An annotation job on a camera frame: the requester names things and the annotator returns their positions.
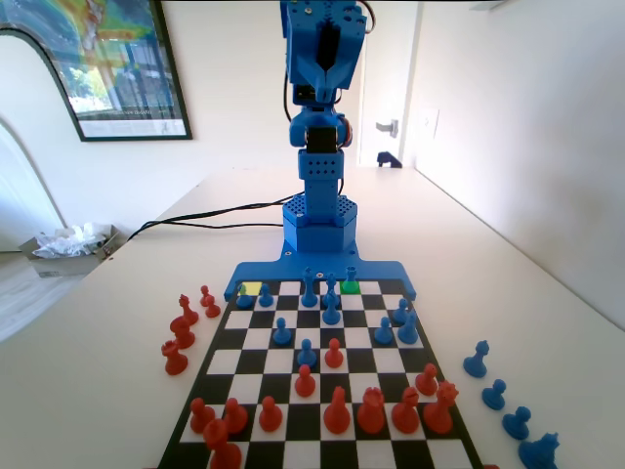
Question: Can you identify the black arm wire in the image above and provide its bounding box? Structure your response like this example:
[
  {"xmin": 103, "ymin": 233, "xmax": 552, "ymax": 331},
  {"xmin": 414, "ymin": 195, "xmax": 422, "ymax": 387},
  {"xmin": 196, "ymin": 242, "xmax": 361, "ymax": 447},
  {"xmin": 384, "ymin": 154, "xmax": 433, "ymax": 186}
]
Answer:
[{"xmin": 282, "ymin": 72, "xmax": 294, "ymax": 123}]

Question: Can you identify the red black servo wire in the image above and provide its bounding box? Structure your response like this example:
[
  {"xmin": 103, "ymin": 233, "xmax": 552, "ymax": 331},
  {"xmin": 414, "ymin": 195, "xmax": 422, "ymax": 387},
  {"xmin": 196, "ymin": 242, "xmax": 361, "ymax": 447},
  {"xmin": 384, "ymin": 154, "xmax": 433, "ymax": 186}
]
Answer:
[{"xmin": 361, "ymin": 0, "xmax": 378, "ymax": 35}]

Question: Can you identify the crumpled white paper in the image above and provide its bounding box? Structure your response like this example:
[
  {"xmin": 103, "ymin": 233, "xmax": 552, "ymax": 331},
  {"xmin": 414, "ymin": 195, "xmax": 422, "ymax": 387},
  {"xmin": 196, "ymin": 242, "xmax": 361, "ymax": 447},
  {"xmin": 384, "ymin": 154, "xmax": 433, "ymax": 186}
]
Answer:
[{"xmin": 31, "ymin": 222, "xmax": 116, "ymax": 259}]

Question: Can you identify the white arched panel dark rim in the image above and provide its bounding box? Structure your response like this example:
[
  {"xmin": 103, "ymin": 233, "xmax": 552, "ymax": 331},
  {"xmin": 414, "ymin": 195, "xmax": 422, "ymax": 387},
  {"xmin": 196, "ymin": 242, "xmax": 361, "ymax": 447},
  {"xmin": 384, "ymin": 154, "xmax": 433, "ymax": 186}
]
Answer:
[{"xmin": 0, "ymin": 27, "xmax": 68, "ymax": 250}]

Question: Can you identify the white light switch plate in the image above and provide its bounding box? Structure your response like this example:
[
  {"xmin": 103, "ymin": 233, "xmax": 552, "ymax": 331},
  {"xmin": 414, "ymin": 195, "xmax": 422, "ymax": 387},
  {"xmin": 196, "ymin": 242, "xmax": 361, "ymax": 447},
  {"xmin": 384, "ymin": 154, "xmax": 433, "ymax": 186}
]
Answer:
[{"xmin": 423, "ymin": 107, "xmax": 441, "ymax": 142}]

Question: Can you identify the red chess bishop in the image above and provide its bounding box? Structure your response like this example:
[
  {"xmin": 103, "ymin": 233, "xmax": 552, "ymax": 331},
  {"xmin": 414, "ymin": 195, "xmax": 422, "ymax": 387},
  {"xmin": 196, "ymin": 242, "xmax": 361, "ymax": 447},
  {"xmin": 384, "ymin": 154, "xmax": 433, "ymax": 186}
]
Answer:
[
  {"xmin": 168, "ymin": 316, "xmax": 197, "ymax": 351},
  {"xmin": 322, "ymin": 385, "xmax": 354, "ymax": 437}
]

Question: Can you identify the black white chessboard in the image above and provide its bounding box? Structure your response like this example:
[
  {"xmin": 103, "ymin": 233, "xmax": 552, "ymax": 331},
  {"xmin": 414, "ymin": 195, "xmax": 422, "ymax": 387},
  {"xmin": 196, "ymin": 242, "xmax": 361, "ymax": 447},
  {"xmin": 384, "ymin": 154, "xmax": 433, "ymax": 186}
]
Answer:
[{"xmin": 155, "ymin": 277, "xmax": 483, "ymax": 469}]

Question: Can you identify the black framed poster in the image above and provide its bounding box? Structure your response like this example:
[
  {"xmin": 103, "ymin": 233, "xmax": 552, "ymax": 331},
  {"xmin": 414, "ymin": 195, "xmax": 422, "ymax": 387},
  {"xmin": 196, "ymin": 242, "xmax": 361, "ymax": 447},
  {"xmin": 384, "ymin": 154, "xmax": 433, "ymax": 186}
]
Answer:
[{"xmin": 0, "ymin": 0, "xmax": 193, "ymax": 144}]

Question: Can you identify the white door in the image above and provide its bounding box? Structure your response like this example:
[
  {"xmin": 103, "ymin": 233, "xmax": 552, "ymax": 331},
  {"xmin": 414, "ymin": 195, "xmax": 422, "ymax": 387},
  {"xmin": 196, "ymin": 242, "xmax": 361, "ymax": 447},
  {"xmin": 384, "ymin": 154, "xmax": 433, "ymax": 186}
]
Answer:
[{"xmin": 358, "ymin": 0, "xmax": 420, "ymax": 168}]

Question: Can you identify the cardboard box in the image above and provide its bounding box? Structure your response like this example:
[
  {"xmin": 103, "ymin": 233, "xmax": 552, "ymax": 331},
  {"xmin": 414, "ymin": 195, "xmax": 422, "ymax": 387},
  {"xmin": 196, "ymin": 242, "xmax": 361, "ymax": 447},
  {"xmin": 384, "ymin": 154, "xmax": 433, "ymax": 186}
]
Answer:
[{"xmin": 18, "ymin": 223, "xmax": 126, "ymax": 279}]

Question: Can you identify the blue chess queen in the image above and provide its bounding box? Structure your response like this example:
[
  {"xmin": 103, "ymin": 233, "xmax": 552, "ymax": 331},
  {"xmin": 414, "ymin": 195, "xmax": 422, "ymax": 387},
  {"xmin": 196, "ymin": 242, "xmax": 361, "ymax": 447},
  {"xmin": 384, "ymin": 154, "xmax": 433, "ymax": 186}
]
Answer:
[{"xmin": 321, "ymin": 272, "xmax": 341, "ymax": 309}]

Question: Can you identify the black power cable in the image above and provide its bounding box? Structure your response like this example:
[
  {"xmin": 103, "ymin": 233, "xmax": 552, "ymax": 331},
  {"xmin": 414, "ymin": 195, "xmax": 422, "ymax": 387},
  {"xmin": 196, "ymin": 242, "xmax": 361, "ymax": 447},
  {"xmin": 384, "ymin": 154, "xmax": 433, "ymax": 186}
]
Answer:
[
  {"xmin": 146, "ymin": 219, "xmax": 285, "ymax": 231},
  {"xmin": 125, "ymin": 193, "xmax": 302, "ymax": 243}
]

